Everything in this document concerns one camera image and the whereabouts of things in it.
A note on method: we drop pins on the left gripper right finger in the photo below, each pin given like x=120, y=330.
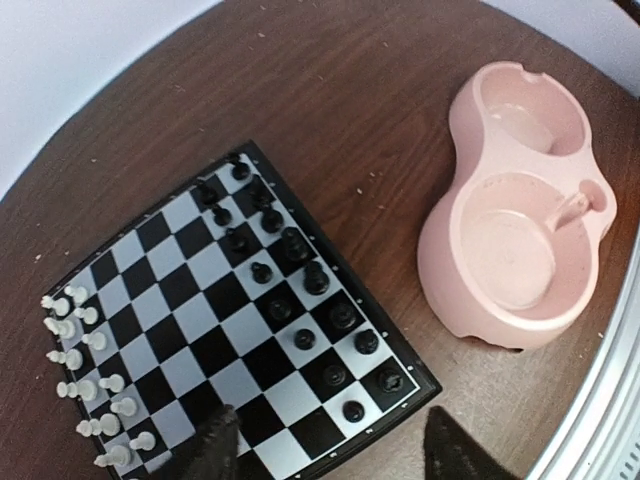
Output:
x=450, y=452

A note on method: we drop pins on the pink double pet bowl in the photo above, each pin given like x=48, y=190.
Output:
x=510, y=253

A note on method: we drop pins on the black and white chessboard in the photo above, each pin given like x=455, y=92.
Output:
x=189, y=330

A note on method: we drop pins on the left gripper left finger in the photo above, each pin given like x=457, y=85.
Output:
x=212, y=452

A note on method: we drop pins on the white knight piece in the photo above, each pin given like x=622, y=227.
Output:
x=108, y=424

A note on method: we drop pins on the black rook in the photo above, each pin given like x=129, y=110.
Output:
x=390, y=380

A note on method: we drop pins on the white bishop piece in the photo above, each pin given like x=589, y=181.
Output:
x=84, y=389

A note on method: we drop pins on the black king chess piece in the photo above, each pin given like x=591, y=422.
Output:
x=316, y=281

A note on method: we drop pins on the black rook corner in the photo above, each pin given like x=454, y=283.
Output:
x=240, y=170

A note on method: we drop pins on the black knight chess piece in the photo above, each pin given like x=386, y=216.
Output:
x=260, y=195

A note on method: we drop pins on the white pawn near corner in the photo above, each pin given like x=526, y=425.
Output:
x=145, y=441

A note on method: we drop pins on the white queen piece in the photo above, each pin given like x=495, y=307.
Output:
x=71, y=359

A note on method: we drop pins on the front aluminium rail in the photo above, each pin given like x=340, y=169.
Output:
x=599, y=437

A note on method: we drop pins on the black pawn piece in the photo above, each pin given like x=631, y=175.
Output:
x=304, y=339

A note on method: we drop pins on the black bishop chess piece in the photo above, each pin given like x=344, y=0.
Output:
x=271, y=220

